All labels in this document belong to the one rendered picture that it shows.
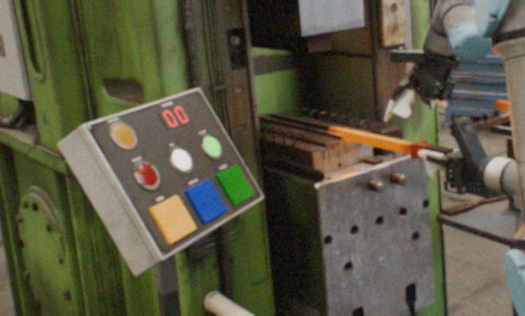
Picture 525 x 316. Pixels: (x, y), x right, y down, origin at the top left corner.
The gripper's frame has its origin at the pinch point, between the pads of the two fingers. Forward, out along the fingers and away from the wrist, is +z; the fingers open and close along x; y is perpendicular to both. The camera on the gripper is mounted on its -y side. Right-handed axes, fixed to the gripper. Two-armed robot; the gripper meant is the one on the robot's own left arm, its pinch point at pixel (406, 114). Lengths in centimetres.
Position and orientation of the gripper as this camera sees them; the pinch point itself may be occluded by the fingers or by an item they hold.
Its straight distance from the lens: 176.8
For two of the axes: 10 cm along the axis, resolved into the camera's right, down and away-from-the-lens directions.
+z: -2.3, 7.8, 5.8
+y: 5.8, 5.9, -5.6
